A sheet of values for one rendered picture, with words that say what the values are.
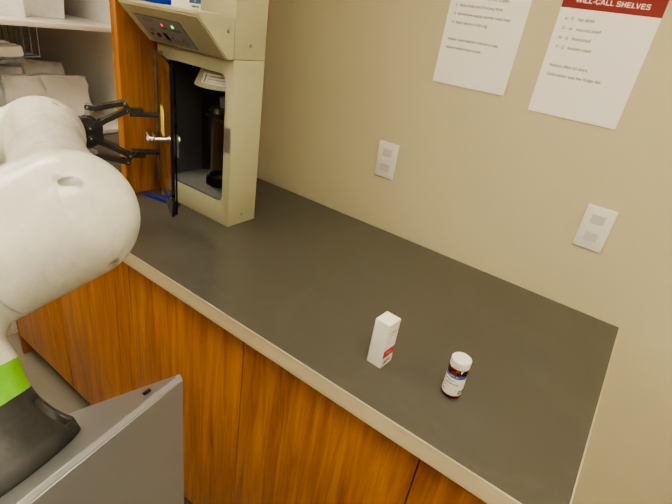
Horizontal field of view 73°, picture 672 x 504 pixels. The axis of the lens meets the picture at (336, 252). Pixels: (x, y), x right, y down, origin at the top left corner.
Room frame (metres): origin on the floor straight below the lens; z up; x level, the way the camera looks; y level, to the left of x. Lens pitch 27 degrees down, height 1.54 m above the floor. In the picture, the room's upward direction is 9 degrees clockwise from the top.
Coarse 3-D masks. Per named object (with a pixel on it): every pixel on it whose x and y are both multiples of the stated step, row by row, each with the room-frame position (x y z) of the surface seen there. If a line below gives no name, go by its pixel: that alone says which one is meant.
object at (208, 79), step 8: (200, 72) 1.35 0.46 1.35; (208, 72) 1.33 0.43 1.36; (216, 72) 1.32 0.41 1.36; (200, 80) 1.33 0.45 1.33; (208, 80) 1.32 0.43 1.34; (216, 80) 1.31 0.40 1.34; (224, 80) 1.32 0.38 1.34; (208, 88) 1.31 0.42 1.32; (216, 88) 1.31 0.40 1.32; (224, 88) 1.31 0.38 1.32
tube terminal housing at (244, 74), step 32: (224, 0) 1.26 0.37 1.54; (256, 0) 1.29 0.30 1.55; (256, 32) 1.30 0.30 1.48; (192, 64) 1.32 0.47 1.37; (224, 64) 1.25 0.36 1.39; (256, 64) 1.30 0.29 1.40; (256, 96) 1.31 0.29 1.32; (224, 128) 1.25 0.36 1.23; (256, 128) 1.31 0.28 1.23; (224, 160) 1.25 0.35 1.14; (256, 160) 1.32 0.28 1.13; (192, 192) 1.32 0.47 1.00; (224, 192) 1.24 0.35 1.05; (224, 224) 1.24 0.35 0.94
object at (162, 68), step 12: (156, 60) 1.36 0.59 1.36; (168, 60) 1.19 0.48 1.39; (156, 72) 1.37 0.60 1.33; (168, 72) 1.14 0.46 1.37; (168, 84) 1.14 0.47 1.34; (168, 96) 1.14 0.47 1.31; (168, 108) 1.15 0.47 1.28; (168, 120) 1.15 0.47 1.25; (168, 132) 1.16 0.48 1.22; (168, 156) 1.17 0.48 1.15; (168, 168) 1.17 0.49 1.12; (168, 180) 1.18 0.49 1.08; (168, 192) 1.19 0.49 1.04; (168, 204) 1.19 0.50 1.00
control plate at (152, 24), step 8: (136, 16) 1.31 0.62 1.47; (144, 16) 1.28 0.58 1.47; (144, 24) 1.32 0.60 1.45; (152, 24) 1.29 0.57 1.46; (168, 24) 1.24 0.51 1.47; (176, 24) 1.22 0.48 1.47; (160, 32) 1.30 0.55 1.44; (168, 32) 1.28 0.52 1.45; (176, 32) 1.25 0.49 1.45; (184, 32) 1.23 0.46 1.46; (160, 40) 1.34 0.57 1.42; (168, 40) 1.31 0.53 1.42; (176, 40) 1.28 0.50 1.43; (192, 48) 1.27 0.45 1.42
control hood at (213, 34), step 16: (128, 0) 1.28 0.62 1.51; (160, 16) 1.24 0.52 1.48; (176, 16) 1.19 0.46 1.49; (192, 16) 1.15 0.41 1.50; (208, 16) 1.16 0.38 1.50; (224, 16) 1.20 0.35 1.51; (144, 32) 1.36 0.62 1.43; (192, 32) 1.21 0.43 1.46; (208, 32) 1.17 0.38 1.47; (224, 32) 1.20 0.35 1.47; (208, 48) 1.22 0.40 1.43; (224, 48) 1.21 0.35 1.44
